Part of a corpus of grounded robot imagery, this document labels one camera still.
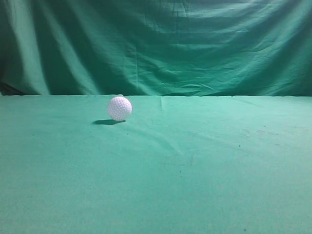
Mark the green table cloth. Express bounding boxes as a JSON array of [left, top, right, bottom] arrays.
[[0, 96, 312, 234]]

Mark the green backdrop cloth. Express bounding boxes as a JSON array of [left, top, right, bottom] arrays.
[[0, 0, 312, 96]]

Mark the white perforated plastic ball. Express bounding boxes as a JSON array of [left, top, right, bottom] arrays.
[[108, 96, 133, 121]]

